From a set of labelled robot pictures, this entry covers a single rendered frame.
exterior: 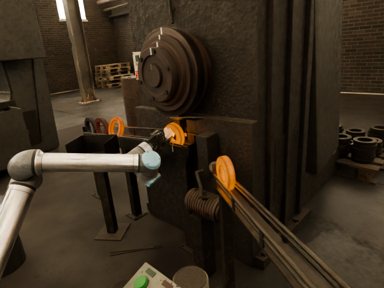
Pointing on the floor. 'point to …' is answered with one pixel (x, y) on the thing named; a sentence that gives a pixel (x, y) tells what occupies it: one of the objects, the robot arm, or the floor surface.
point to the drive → (324, 97)
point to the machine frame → (240, 106)
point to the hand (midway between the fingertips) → (173, 132)
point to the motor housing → (203, 228)
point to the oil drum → (131, 100)
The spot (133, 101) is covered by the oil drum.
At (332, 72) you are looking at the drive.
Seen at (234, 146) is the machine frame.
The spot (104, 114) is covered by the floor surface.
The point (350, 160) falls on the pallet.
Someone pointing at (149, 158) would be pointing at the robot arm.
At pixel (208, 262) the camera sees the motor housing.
